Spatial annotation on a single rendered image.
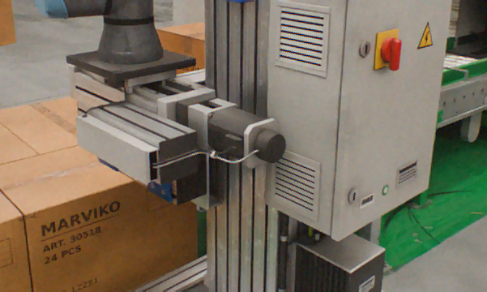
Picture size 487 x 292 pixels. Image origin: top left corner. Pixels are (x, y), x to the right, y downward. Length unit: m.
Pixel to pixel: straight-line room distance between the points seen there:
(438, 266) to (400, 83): 1.50
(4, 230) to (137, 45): 0.72
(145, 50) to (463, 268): 1.72
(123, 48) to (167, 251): 0.97
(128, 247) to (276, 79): 1.03
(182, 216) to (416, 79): 1.13
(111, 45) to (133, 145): 0.32
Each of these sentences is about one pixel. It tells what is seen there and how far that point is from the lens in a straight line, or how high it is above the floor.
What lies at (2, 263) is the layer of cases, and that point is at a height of 0.42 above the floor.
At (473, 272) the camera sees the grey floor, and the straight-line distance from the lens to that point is 2.57.
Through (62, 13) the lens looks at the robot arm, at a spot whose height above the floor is 1.16.
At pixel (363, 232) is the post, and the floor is 0.17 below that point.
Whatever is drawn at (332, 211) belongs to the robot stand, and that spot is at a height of 0.82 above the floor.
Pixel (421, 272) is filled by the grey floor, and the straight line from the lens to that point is 2.50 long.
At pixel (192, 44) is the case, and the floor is 0.92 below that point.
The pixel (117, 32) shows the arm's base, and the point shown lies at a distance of 1.32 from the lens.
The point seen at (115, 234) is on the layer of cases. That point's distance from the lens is 1.93.
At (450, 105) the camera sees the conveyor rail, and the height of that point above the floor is 0.50.
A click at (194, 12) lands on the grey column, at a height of 0.85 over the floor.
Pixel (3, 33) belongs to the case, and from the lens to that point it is 3.68.
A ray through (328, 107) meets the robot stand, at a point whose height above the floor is 1.03.
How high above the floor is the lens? 1.35
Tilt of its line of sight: 19 degrees down
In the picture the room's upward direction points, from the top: 1 degrees clockwise
